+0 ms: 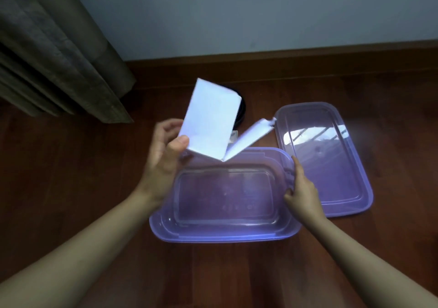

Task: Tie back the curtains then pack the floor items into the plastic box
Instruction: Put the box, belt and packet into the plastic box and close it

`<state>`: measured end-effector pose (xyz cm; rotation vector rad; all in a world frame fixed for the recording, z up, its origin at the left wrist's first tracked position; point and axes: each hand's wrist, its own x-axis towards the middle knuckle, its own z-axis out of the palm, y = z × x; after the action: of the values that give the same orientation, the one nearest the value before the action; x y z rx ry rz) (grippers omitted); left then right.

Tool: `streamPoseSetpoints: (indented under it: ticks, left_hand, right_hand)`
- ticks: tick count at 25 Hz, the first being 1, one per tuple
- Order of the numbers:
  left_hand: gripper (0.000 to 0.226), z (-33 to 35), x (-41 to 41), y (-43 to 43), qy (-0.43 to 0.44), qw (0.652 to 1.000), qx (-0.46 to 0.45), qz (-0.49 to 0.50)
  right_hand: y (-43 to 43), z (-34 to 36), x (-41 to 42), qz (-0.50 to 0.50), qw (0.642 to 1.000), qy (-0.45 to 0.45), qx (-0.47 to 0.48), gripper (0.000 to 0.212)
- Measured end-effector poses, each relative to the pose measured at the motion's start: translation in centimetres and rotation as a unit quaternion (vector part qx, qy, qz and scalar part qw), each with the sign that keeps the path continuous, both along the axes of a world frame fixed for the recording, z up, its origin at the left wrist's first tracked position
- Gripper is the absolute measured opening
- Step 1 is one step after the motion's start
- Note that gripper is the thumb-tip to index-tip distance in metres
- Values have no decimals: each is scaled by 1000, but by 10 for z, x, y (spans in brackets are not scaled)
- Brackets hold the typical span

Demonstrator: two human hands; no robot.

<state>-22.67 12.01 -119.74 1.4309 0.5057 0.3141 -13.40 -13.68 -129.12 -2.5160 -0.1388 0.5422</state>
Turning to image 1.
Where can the person's left hand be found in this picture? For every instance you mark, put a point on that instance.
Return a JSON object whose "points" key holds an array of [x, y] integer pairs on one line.
{"points": [[164, 169]]}

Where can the person's right hand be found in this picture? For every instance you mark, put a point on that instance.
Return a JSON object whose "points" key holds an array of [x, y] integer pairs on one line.
{"points": [[304, 198]]}

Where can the purple container lid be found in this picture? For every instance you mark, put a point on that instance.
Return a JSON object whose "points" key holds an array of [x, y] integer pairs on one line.
{"points": [[328, 167], [222, 229]]}

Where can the small white box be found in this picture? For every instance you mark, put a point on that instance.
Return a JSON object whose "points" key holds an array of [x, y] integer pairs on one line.
{"points": [[212, 119]]}

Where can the white packet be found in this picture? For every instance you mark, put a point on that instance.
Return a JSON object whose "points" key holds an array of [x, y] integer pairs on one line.
{"points": [[233, 137]]}

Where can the brown curtain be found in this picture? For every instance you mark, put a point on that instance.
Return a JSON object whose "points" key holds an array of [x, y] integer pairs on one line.
{"points": [[51, 44]]}

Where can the person's left forearm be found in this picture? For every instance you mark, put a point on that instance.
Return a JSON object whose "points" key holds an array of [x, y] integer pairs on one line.
{"points": [[75, 256]]}

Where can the person's right forearm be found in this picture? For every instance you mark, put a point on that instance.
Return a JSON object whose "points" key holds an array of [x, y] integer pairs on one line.
{"points": [[369, 266]]}

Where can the brown wooden baseboard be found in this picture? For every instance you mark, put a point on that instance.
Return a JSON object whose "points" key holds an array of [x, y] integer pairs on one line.
{"points": [[273, 66]]}

